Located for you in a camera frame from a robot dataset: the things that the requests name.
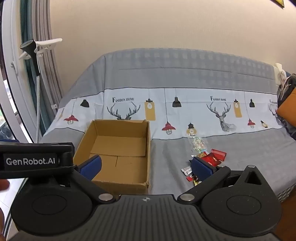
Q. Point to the brown cardboard box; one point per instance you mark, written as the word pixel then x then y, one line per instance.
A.
pixel 120 148

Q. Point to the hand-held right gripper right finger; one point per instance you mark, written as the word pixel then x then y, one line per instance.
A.
pixel 201 170

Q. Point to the small silver wrapped candy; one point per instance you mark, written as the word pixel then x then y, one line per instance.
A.
pixel 186 171

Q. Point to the clear candy bag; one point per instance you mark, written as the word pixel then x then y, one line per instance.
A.
pixel 196 143

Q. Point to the white plastic hanger hook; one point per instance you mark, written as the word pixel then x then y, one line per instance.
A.
pixel 49 44

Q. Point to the yellow black wall sign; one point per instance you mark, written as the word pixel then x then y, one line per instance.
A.
pixel 279 2

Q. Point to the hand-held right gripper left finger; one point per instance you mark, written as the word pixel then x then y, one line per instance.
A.
pixel 92 165

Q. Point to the dark clothing pile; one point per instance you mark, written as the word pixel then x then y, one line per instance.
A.
pixel 290 82

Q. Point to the small red wrapped candy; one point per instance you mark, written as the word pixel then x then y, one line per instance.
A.
pixel 192 179

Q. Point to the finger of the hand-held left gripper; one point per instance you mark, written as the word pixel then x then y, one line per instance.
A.
pixel 67 160

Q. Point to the orange cushion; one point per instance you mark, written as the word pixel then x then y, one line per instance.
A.
pixel 288 106

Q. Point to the red snack packet gold print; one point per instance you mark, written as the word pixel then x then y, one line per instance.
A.
pixel 211 160

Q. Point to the white window frame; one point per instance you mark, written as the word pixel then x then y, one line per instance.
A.
pixel 11 69

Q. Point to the black garment steamer head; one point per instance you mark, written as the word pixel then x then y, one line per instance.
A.
pixel 32 49

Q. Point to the person's left hand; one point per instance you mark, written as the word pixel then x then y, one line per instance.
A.
pixel 3 184

